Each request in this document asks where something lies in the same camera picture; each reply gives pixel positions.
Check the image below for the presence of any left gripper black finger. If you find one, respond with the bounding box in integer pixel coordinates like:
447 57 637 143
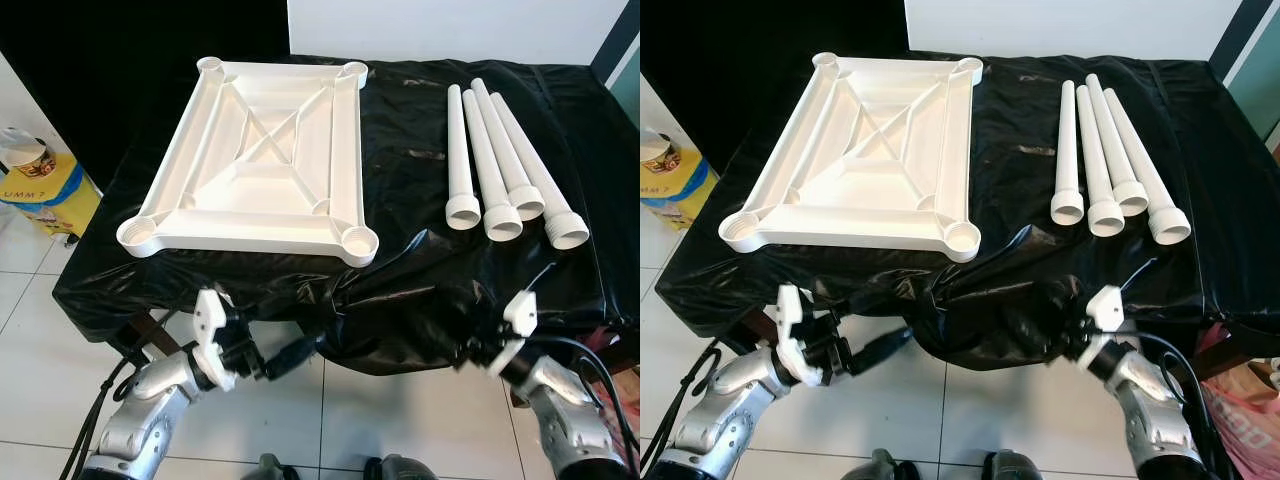
262 335 323 381
850 328 916 376

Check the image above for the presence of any white plastic table leg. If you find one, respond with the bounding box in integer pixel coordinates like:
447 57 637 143
461 89 524 243
470 78 546 222
1075 85 1126 238
489 92 591 251
445 84 483 232
1085 73 1150 218
1050 80 1086 226
1103 88 1192 246

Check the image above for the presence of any brown wooden table leg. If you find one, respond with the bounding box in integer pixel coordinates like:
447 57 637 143
745 305 791 346
125 310 181 356

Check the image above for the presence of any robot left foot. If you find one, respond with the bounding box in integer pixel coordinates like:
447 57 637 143
865 448 921 480
255 453 301 480

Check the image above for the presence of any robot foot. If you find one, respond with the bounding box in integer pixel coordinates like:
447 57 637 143
982 450 1046 480
255 453 301 480
865 448 921 480
362 455 436 480

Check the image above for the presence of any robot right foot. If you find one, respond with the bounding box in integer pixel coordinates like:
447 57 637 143
362 455 436 480
982 450 1046 480

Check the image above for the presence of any pink plastic bag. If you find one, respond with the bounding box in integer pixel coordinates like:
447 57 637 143
1195 325 1280 480

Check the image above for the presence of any yellow carton box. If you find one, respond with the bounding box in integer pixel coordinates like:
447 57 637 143
0 150 103 238
640 150 719 231

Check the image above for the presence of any black plastic cover sheet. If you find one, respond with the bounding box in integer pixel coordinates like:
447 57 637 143
52 55 641 376
655 50 1280 371

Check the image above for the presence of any printed paper cup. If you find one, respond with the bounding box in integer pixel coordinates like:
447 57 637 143
640 128 683 176
0 127 56 179

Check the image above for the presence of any black door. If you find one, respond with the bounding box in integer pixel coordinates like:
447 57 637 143
0 0 291 191
640 0 909 171

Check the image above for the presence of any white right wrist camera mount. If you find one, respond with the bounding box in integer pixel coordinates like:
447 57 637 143
1078 285 1126 373
488 290 538 376

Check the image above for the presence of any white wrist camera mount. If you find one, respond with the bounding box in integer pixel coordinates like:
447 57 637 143
775 284 823 389
488 290 538 376
192 288 238 393
1078 285 1126 373

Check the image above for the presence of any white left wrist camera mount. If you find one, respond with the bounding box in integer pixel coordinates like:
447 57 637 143
192 288 238 393
775 284 823 389

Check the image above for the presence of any dark grey frame post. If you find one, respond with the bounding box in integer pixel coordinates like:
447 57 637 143
1208 0 1276 86
588 0 641 86

